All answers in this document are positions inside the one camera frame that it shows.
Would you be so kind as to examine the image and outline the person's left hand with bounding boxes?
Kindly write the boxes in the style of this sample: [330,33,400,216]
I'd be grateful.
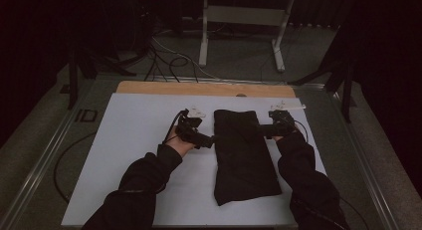
[164,124,197,158]

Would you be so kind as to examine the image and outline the dark equipment rack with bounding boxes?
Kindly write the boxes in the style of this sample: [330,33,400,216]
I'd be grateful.
[130,0,158,57]

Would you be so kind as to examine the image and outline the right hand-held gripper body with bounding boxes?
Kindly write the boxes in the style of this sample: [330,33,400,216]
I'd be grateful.
[268,101,307,138]

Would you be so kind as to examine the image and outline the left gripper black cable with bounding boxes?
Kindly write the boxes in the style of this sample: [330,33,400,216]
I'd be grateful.
[161,110,189,146]

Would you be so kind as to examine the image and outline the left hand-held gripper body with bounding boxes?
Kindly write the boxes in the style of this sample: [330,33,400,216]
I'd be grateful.
[174,107,207,148]

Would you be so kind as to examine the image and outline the aluminium floor rail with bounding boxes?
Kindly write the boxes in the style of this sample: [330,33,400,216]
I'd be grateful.
[0,79,98,230]
[145,74,326,90]
[326,87,399,230]

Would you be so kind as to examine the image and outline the wooden table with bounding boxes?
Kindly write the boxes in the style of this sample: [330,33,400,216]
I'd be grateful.
[115,80,297,99]

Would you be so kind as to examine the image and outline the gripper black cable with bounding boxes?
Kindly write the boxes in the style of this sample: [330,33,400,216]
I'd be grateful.
[161,110,189,146]
[293,119,311,143]

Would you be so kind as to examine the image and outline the black tripod stand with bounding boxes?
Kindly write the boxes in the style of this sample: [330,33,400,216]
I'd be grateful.
[59,40,137,112]
[288,24,358,123]

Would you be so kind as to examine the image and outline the person's right hand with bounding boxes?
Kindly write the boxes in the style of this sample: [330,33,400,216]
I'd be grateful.
[272,132,293,142]

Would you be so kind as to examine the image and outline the white floor cable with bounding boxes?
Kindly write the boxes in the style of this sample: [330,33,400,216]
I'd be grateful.
[150,35,218,80]

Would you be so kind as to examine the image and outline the white metal stand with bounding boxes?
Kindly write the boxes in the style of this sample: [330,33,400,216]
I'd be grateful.
[198,0,297,74]

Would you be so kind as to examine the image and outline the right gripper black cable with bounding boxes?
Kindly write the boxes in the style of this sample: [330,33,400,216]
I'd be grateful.
[293,119,311,143]

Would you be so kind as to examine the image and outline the tangled black floor cables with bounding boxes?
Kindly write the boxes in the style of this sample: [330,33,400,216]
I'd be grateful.
[143,44,200,84]

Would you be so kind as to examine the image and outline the black floor cable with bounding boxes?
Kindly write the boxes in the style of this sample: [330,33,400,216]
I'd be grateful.
[338,195,370,230]
[54,131,98,204]

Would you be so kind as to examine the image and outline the black shorts with blue print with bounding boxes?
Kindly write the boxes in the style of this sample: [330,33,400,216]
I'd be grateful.
[213,109,283,207]

